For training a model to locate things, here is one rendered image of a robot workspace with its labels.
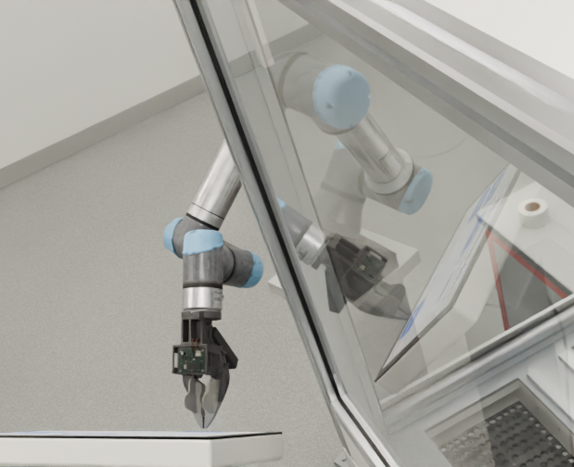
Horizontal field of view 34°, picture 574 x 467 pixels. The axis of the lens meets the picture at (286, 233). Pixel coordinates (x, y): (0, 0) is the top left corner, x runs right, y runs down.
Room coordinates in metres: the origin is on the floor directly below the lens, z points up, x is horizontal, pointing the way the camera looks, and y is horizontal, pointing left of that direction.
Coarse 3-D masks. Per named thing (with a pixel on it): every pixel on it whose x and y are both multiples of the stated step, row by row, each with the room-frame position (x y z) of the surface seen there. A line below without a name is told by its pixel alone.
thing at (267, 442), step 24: (264, 432) 1.17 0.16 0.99; (0, 456) 1.15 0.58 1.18; (24, 456) 1.13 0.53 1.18; (48, 456) 1.11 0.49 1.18; (72, 456) 1.09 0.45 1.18; (96, 456) 1.07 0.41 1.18; (120, 456) 1.05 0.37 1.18; (144, 456) 1.03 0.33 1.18; (168, 456) 1.02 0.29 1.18; (192, 456) 1.00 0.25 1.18; (216, 456) 1.00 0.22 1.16; (240, 456) 1.05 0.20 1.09; (264, 456) 1.10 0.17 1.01
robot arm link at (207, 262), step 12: (192, 240) 1.43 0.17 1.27; (204, 240) 1.42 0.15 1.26; (216, 240) 1.42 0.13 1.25; (192, 252) 1.41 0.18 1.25; (204, 252) 1.40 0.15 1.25; (216, 252) 1.41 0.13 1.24; (228, 252) 1.43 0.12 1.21; (192, 264) 1.39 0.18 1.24; (204, 264) 1.39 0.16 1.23; (216, 264) 1.39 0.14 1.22; (228, 264) 1.41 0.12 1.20; (192, 276) 1.38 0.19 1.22; (204, 276) 1.37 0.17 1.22; (216, 276) 1.38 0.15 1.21; (228, 276) 1.41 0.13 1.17
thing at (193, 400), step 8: (192, 384) 1.27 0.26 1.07; (200, 384) 1.27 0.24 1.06; (192, 392) 1.26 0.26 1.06; (200, 392) 1.26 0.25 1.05; (184, 400) 1.23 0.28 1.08; (192, 400) 1.25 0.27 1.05; (200, 400) 1.25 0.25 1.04; (192, 408) 1.24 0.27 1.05; (200, 408) 1.24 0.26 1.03; (200, 416) 1.23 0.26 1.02; (200, 424) 1.22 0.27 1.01
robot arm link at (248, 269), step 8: (232, 248) 1.46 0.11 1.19; (240, 256) 1.45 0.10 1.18; (248, 256) 1.47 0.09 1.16; (256, 256) 1.49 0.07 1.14; (240, 264) 1.43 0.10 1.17; (248, 264) 1.45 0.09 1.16; (256, 264) 1.46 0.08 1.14; (232, 272) 1.41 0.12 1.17; (240, 272) 1.43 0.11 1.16; (248, 272) 1.44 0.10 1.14; (256, 272) 1.45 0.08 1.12; (232, 280) 1.42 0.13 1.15; (240, 280) 1.43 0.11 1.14; (248, 280) 1.44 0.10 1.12; (256, 280) 1.45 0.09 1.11
